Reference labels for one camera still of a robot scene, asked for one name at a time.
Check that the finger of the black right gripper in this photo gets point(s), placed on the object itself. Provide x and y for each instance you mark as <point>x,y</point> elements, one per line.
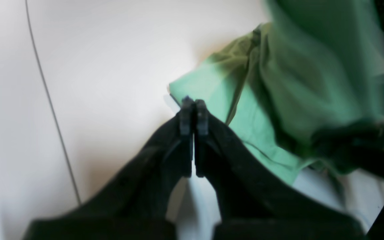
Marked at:
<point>359,145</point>

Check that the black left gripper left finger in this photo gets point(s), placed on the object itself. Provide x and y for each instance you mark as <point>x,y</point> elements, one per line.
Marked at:
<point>133,205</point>

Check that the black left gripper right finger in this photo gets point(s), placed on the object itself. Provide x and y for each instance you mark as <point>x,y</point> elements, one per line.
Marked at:
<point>255,204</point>

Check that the light green polo shirt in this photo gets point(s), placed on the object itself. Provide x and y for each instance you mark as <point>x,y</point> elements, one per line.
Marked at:
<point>312,66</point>

